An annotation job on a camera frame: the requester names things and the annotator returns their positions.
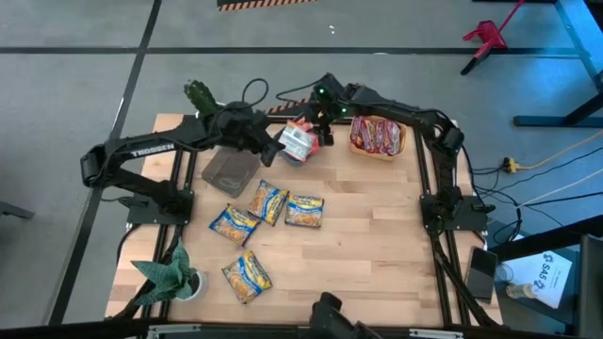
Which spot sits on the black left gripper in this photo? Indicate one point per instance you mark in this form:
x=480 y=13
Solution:
x=245 y=127

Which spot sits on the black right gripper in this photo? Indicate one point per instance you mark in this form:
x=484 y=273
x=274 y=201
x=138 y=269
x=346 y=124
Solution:
x=330 y=101

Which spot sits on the red Maruchan noodle packet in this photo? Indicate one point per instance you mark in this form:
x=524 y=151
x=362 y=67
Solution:
x=369 y=136
x=357 y=134
x=380 y=138
x=394 y=139

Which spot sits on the grey plastic bin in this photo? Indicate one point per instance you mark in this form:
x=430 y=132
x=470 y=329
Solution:
x=297 y=161

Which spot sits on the blue yellow Maruchan noodle packet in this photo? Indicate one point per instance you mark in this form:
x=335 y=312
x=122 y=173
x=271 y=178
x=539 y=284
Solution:
x=304 y=212
x=247 y=277
x=267 y=202
x=234 y=224

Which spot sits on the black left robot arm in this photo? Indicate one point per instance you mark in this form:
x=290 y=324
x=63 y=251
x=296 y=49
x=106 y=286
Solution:
x=151 y=151

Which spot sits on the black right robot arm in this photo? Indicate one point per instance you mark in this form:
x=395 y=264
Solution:
x=414 y=115

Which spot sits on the striped hazard tape strip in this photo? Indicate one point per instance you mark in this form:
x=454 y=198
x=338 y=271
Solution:
x=264 y=4
x=287 y=107

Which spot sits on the green cactus plant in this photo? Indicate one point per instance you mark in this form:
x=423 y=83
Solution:
x=200 y=96

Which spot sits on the white round plant pot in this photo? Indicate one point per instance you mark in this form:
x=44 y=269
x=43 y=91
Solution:
x=201 y=282

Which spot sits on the green snake plant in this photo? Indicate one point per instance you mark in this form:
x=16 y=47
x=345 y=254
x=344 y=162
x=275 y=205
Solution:
x=165 y=278

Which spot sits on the yellow power strip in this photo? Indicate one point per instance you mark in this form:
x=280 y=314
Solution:
x=511 y=165

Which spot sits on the red metal stand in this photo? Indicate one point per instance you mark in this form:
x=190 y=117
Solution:
x=487 y=35

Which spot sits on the black smartphone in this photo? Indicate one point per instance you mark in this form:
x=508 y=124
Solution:
x=480 y=275

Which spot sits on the clear glass cup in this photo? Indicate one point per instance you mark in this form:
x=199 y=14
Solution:
x=504 y=273

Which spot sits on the black side table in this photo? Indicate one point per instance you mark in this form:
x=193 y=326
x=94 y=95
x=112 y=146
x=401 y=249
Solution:
x=542 y=240

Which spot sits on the grey furniture foot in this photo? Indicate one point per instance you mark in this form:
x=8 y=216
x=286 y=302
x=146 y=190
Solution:
x=16 y=211

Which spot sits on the small clear bottle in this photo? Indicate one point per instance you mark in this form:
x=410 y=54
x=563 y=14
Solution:
x=520 y=291

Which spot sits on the white printed paper sheet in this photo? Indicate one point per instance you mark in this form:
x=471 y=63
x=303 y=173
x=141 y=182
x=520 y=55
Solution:
x=551 y=278

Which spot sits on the black aluminium rig frame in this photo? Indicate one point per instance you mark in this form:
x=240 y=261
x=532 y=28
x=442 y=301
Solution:
x=193 y=165

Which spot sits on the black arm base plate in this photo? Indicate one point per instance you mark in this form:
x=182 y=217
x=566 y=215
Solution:
x=471 y=219
x=141 y=214

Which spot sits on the black table-level camera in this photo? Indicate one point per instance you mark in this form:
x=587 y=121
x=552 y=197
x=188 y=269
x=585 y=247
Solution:
x=339 y=320

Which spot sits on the silver frame bracket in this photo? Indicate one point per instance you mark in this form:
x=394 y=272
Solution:
x=435 y=333
x=174 y=329

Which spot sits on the blue desk frame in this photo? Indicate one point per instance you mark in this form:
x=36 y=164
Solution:
x=577 y=33

